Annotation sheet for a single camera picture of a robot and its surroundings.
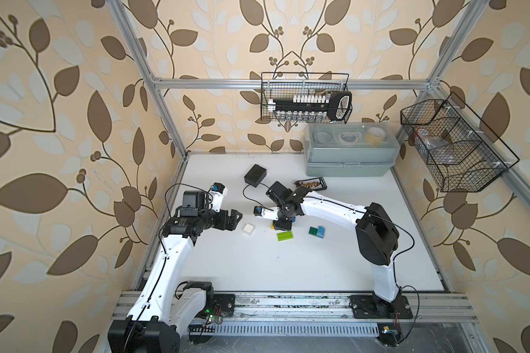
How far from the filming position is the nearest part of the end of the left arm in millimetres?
541

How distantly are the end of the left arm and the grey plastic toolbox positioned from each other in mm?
478

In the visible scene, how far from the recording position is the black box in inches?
42.8

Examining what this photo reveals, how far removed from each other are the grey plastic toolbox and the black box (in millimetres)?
243

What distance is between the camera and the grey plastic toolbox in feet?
3.29

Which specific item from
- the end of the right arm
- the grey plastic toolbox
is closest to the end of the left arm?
the end of the right arm

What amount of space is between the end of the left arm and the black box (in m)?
0.33
